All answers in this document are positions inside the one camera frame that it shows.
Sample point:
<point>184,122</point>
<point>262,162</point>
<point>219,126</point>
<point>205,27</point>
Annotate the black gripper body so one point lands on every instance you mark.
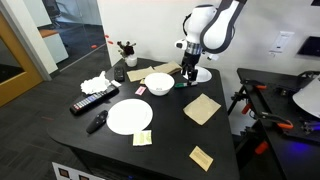
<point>190,60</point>

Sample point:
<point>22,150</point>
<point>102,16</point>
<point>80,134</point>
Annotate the green capped grey marker pen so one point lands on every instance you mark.
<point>183,85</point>

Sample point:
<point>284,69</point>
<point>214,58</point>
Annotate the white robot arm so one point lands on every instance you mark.
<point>216,26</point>

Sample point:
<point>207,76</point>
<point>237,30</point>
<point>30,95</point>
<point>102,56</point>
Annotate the white bowl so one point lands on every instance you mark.
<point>159,83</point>

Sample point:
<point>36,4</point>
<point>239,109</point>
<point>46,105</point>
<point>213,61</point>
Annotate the small white plate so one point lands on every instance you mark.
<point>204,75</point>

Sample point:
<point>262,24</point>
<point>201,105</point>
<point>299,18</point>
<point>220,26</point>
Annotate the square brown paper napkin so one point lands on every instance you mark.
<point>201,108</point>

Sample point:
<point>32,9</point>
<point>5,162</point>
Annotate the tiny tan packet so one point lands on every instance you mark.
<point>142,81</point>

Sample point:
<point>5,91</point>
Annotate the small black remote control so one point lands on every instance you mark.
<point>119,74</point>

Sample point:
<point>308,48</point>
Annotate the small white packet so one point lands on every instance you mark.
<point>116,83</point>

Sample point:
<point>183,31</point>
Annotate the large white plate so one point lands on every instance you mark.
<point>130,116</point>

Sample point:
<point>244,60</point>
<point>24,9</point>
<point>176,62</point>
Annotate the pale yellow tea packet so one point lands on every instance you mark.
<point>142,137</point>

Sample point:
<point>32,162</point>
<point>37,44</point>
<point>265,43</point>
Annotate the crumpled white tissue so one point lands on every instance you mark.
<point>95,84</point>

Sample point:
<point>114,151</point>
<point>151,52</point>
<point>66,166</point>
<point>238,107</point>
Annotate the long black remote control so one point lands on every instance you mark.
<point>95,99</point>

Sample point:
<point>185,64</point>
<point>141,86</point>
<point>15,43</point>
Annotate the black presenter remote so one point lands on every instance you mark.
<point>97,121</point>

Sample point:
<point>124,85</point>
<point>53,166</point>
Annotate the black side table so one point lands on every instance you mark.
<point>283,150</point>

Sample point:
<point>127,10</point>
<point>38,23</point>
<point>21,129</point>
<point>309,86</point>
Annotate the large white curved sheet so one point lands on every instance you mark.
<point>310,98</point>

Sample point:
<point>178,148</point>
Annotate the blue lit device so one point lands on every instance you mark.
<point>311,126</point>

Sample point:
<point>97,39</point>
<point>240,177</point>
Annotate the white cabinet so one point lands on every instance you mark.
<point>55,45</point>

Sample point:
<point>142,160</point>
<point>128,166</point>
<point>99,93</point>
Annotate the black office chair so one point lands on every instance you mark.
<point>53,10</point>

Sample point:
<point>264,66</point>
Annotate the white panel with brown squares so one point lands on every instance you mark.
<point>71,171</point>

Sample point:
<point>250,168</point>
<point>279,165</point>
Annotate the wooden door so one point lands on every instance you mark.
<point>16,66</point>

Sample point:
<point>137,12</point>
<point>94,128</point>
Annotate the white wall plate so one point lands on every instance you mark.
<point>281,41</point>

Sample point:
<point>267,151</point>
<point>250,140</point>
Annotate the dark wall panel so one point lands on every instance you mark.
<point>310,46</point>

